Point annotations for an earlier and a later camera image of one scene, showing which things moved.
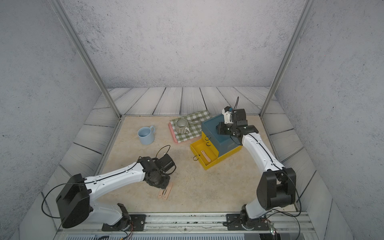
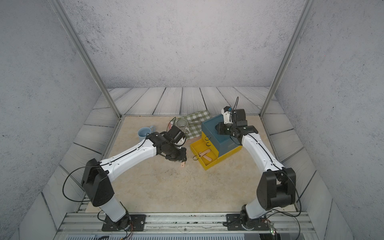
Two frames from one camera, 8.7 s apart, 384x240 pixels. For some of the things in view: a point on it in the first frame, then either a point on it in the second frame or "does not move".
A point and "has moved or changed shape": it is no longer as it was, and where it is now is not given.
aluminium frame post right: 308,6 does not move
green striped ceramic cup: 182,126 does not move
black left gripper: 164,186 -> 182,158
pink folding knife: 205,155 has moved or changed shape
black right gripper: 220,129 does not move
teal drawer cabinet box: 222,143 does not move
